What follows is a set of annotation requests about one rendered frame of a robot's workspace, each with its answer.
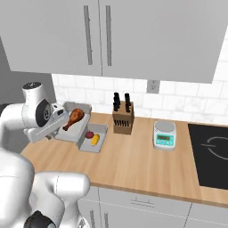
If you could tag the red tomato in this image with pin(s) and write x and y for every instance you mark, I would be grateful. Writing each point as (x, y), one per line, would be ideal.
(89, 135)

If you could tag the grey cabinet front under hob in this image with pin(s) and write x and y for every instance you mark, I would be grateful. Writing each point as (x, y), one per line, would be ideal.
(207, 216)

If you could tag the wooden knife block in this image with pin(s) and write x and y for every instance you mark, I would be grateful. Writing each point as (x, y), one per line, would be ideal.
(123, 121)

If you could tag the grey meat container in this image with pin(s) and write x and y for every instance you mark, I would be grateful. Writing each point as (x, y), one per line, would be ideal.
(71, 133)

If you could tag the white kitchen scale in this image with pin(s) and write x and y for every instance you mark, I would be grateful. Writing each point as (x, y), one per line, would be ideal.
(164, 135)

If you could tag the brown chicken drumstick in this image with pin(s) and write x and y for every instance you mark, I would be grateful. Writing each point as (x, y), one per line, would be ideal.
(75, 115)

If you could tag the wide grey upper cupboard door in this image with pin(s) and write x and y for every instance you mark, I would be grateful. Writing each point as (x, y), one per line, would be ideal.
(166, 35)

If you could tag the grey vegetable container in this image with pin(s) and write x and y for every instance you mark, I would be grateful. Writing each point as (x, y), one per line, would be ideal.
(101, 130)

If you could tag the grey wall outlet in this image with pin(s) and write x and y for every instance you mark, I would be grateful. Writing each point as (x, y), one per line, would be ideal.
(153, 86)

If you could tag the yellow corn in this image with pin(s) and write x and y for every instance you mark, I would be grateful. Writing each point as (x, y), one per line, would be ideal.
(95, 139)

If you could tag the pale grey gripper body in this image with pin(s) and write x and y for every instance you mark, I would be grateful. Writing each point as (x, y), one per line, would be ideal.
(47, 128)

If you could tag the narrow grey lower cupboard door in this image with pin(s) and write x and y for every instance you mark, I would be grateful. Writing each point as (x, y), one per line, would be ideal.
(84, 213)

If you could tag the black hob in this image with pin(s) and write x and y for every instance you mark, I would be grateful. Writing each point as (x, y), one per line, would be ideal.
(210, 154)

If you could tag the grey drawer front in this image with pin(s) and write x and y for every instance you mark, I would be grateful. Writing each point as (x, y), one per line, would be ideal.
(118, 197)

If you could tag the wide grey lower cupboard door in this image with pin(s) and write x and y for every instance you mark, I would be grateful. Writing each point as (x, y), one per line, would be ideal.
(142, 219)

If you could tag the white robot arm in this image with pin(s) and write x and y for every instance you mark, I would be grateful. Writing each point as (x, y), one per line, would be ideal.
(17, 175)

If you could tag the grey fridge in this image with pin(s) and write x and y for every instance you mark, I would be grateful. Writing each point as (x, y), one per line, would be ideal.
(12, 83)

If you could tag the wide grey cupboard door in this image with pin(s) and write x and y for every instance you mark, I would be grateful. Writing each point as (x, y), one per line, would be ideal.
(142, 219)
(166, 35)

